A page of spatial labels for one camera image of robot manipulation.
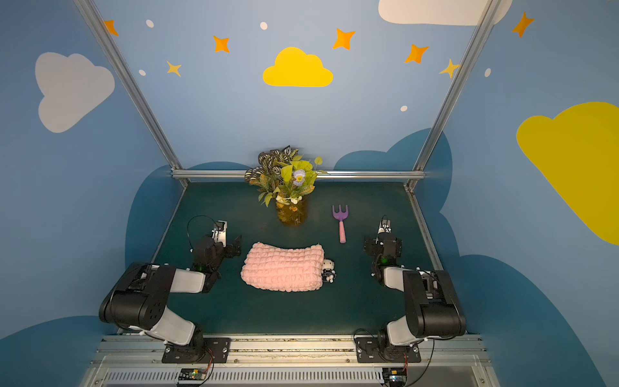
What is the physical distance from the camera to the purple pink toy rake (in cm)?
103

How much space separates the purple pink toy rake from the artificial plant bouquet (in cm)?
22

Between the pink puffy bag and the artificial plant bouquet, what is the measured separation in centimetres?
19

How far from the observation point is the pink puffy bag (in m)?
0.82

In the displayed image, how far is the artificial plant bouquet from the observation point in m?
0.91

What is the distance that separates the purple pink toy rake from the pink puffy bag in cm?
14
